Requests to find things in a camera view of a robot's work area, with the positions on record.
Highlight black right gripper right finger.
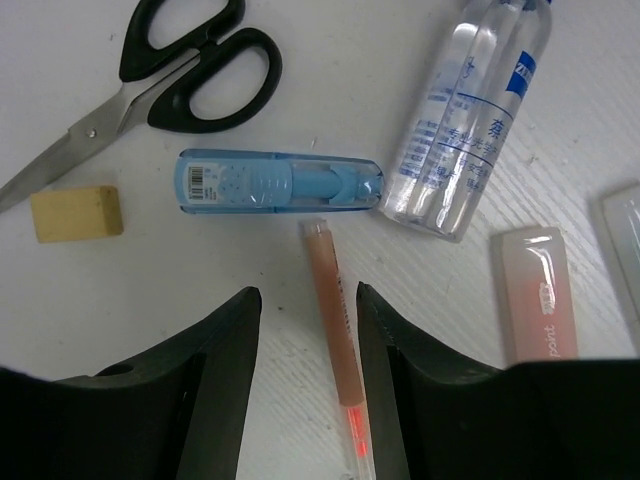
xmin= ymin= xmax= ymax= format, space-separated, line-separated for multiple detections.
xmin=356 ymin=283 xmax=499 ymax=479

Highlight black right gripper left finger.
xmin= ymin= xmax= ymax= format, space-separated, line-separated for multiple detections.
xmin=50 ymin=287 xmax=262 ymax=479

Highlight brown orange slim pen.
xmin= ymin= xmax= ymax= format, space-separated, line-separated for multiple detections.
xmin=301 ymin=219 xmax=375 ymax=479

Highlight yellow eraser block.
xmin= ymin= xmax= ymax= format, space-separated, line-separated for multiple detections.
xmin=30 ymin=186 xmax=124 ymax=244

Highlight blue correction tape dispenser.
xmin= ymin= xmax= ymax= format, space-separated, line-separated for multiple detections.
xmin=173 ymin=149 xmax=384 ymax=215

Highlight clear spray bottle blue cap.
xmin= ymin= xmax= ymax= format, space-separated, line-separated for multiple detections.
xmin=379 ymin=1 xmax=552 ymax=243

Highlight black handled scissors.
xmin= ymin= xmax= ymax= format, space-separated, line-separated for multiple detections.
xmin=1 ymin=1 xmax=283 ymax=211

